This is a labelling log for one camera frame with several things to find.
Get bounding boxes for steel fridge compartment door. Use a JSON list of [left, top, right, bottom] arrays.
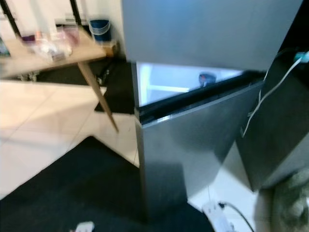
[[135, 80, 266, 223]]

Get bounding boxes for silver fridge body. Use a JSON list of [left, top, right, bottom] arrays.
[[131, 0, 309, 192]]

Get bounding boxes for light wooden table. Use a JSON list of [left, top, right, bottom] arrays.
[[0, 31, 119, 133]]

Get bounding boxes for clear plastic food container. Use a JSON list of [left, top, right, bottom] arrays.
[[35, 41, 74, 62]]

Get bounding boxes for black floor mat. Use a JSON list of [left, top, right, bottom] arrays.
[[0, 136, 218, 232]]

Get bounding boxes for black straight rack upright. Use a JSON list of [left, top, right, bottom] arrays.
[[0, 0, 13, 22]]

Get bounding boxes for pink transparent measuring jug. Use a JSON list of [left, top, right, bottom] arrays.
[[62, 25, 81, 46]]

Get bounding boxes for black rack platform mat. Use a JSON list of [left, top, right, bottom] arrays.
[[29, 60, 137, 115]]

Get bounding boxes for black slanted rack upright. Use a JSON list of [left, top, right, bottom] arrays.
[[70, 0, 82, 25]]

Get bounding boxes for blue bucket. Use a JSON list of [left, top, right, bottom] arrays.
[[88, 19, 112, 43]]

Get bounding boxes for dark blue container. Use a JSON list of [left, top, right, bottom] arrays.
[[198, 72, 218, 87]]

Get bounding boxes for steel freezer door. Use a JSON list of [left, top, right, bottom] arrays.
[[122, 0, 304, 72]]

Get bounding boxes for white power strip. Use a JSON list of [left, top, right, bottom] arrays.
[[202, 201, 230, 232]]

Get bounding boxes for olive green cloth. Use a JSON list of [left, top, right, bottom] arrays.
[[270, 167, 309, 232]]

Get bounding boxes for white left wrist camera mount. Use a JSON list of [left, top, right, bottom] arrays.
[[76, 221, 95, 232]]

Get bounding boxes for black power strip cable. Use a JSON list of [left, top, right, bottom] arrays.
[[217, 201, 256, 232]]

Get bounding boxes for white cable teal plug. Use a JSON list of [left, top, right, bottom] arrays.
[[241, 51, 309, 138]]

